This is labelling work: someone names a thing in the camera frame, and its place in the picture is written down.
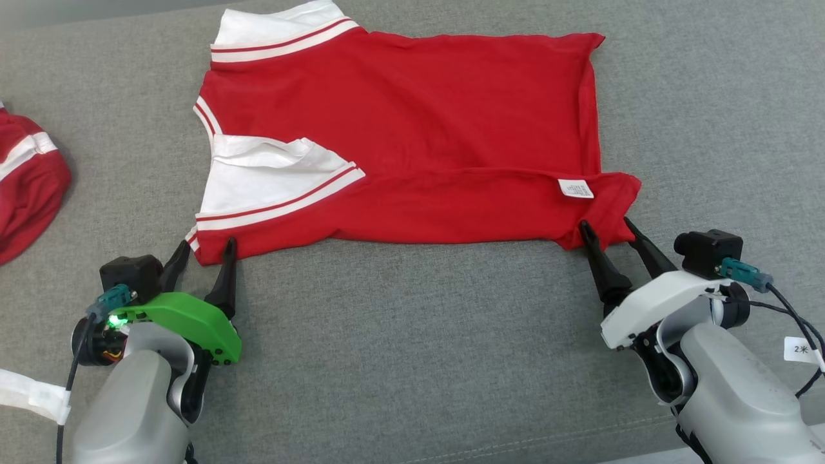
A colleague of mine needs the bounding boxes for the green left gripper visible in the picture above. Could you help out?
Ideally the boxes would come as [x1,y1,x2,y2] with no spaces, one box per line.
[110,237,243,367]

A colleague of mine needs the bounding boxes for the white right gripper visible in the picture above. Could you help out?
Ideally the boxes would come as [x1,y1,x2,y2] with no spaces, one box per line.
[577,217,733,352]

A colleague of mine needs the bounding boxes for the red shorts with white stripe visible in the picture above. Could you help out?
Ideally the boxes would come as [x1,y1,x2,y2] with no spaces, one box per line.
[0,100,72,266]

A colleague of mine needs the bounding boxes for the red jersey with white trim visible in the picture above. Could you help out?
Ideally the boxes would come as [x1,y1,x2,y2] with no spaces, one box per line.
[186,0,642,266]

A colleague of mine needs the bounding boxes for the left arm cable teal connector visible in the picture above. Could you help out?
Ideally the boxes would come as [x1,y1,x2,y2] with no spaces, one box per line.
[55,284,138,464]

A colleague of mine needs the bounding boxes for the arm cable teal connector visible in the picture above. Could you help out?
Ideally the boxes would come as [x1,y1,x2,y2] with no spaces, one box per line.
[720,256,825,400]
[55,284,138,464]

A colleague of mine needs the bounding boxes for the right arm cable teal connector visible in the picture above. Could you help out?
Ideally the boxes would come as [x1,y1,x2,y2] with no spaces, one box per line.
[720,256,825,400]

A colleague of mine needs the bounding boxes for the white printed cable tag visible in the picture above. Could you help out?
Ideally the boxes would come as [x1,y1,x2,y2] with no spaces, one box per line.
[783,335,821,365]

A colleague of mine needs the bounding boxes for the white cable wrap strap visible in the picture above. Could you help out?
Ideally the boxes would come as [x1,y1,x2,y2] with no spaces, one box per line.
[0,369,72,426]

